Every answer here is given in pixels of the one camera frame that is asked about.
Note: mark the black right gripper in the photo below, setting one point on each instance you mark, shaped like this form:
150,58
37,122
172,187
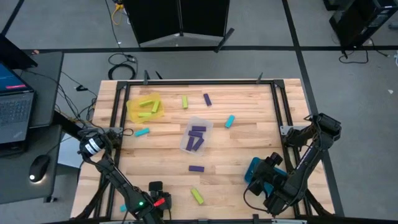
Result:
265,174

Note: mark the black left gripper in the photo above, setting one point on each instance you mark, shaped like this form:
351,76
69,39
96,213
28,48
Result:
160,197

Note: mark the purple rectangular block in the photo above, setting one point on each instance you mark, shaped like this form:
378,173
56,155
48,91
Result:
207,99
189,144
199,128
194,134
199,143
196,168

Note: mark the teal rectangular block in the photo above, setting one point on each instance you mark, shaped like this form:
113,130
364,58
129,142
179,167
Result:
141,132
229,121
123,208

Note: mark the green rectangular block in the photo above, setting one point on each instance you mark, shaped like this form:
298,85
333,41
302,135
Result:
144,114
184,102
197,196
155,106
145,103

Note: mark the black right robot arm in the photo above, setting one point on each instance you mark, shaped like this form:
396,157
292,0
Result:
308,161

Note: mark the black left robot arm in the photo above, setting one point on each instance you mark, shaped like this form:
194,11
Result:
118,180

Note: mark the teal plastic bin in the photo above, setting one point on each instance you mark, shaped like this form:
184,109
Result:
249,178

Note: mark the clear plastic bin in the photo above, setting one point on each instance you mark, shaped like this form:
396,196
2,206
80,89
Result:
205,123

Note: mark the yellow translucent plastic bin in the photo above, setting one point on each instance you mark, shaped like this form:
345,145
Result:
135,107

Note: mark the white sheet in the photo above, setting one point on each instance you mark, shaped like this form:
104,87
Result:
66,154

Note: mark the black computer mouse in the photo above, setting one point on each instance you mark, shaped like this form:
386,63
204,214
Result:
38,168

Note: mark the black power adapter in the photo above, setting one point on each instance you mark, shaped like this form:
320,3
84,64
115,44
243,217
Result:
81,88

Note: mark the dark grey desk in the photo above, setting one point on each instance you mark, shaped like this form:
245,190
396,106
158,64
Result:
46,93

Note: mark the grey laptop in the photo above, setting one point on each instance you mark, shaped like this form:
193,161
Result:
14,115

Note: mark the black folding partition screen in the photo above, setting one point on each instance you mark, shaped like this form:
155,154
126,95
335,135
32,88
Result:
174,18

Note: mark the black equipment cabinet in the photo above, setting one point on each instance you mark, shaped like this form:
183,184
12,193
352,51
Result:
363,18

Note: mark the black monitor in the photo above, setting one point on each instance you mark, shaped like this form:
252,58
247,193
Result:
12,56

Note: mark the black aluminium table frame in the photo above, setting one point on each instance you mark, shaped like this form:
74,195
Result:
199,82

